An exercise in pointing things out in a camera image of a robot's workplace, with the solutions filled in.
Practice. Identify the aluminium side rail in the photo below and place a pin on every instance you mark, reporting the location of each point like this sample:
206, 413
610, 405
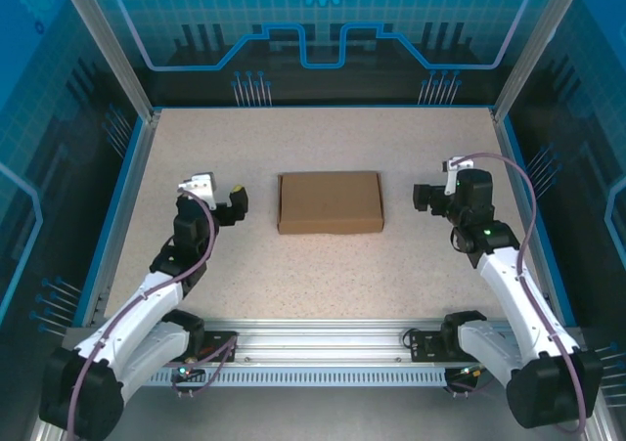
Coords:
139, 167

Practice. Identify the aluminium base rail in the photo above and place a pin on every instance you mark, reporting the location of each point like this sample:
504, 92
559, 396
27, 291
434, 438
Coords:
318, 338

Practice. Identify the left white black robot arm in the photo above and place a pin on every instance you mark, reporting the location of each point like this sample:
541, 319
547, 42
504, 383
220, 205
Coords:
142, 304

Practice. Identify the aluminium frame post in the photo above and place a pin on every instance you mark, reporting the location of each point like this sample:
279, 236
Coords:
112, 45
533, 45

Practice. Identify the thin blue table edge trim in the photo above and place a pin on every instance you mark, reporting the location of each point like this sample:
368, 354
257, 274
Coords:
303, 106

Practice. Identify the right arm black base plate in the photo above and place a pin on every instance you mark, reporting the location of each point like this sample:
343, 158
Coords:
425, 347

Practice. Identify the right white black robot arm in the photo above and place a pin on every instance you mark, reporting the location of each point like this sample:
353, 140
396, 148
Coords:
518, 289

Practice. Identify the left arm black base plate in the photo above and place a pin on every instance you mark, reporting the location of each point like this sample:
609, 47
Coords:
220, 345

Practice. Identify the brown cardboard box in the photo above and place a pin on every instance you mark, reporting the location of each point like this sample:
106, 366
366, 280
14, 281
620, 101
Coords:
330, 201

